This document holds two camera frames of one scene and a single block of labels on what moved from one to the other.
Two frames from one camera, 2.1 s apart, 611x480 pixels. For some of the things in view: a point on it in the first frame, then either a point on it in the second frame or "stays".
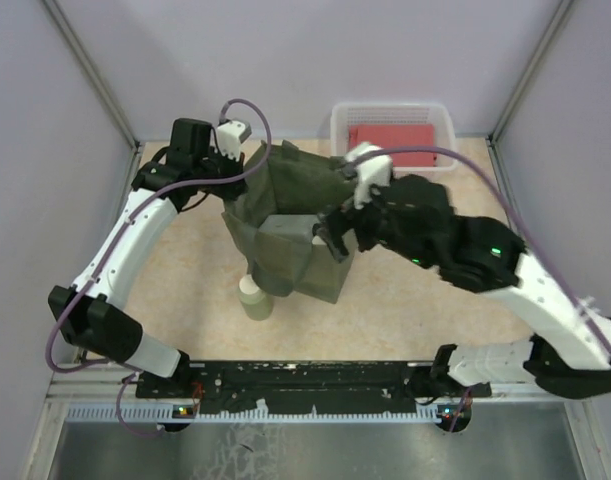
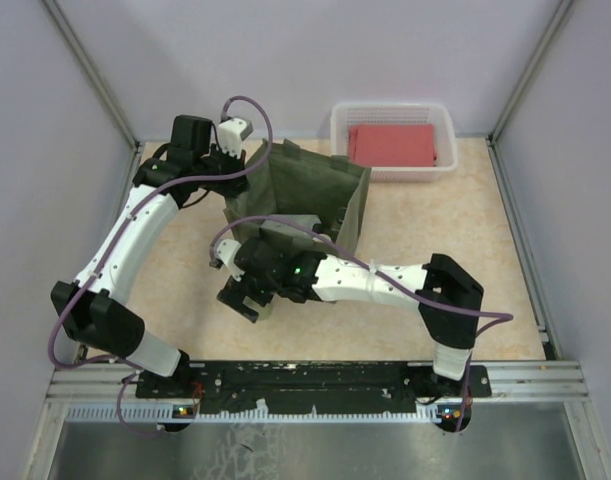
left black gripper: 232,189 stays
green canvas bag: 291,182 stays
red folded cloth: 394,136 stays
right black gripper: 338,221 -> 235,301
